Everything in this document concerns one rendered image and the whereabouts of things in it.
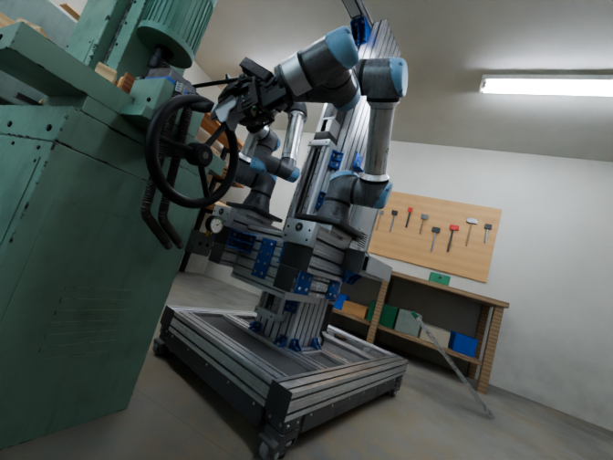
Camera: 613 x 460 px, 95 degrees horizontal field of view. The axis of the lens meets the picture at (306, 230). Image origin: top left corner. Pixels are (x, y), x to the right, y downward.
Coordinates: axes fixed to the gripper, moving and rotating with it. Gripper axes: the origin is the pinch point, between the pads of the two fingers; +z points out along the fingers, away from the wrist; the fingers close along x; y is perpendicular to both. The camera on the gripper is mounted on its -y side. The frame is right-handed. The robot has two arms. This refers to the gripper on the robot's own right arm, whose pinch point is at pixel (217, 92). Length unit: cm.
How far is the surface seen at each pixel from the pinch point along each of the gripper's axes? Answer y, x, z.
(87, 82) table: -1.0, 23.1, 33.1
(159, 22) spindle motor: -10.9, -10.4, 19.3
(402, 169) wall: 8, -122, -314
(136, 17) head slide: -24.8, -15.1, 19.4
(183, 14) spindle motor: -7.3, -17.0, 15.4
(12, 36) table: -2, 23, 46
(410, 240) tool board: 35, -24, -315
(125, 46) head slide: -24.8, -4.1, 19.3
